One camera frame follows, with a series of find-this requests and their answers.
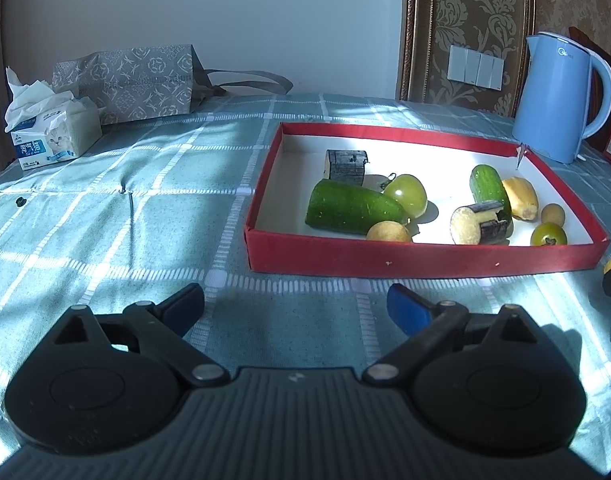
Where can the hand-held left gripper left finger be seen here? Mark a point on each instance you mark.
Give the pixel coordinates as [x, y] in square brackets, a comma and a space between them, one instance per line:
[185, 307]

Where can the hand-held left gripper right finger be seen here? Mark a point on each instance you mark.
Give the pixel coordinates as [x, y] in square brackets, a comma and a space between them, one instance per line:
[410, 310]

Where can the red cardboard tray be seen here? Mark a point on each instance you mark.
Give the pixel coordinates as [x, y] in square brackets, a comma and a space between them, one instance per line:
[385, 257]

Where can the round tan longan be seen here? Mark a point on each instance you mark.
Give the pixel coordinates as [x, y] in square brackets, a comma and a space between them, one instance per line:
[553, 214]
[388, 232]

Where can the small green tomato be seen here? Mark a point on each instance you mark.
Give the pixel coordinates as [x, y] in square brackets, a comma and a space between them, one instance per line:
[545, 234]

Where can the dark eggplant piece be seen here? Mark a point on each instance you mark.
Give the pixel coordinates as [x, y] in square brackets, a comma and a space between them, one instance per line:
[346, 167]
[473, 222]

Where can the large green tomato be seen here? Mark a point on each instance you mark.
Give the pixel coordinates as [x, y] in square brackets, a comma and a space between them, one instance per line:
[408, 195]

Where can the large green cucumber piece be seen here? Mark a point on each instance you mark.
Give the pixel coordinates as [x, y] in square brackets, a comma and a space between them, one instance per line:
[350, 207]

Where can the yellow banana piece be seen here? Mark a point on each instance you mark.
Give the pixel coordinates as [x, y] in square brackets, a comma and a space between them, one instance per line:
[520, 197]

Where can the small green cucumber piece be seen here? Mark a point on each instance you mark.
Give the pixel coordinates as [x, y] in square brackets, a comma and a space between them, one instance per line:
[488, 185]

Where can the teal checked tablecloth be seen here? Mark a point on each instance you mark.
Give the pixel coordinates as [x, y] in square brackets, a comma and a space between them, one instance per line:
[135, 210]

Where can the blue electric kettle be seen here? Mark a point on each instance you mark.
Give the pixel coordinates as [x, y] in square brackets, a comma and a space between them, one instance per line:
[548, 100]

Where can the white tissue pack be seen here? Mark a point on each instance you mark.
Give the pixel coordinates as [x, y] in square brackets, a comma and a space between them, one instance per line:
[75, 130]

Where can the grey patterned gift bag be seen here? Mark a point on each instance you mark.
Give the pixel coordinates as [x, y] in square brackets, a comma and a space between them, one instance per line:
[135, 80]

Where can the white wall switch panel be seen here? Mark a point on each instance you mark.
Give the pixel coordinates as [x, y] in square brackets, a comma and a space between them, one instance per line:
[474, 67]

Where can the dark wooden wall moulding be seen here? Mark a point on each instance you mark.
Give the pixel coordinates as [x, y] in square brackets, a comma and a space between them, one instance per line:
[415, 35]

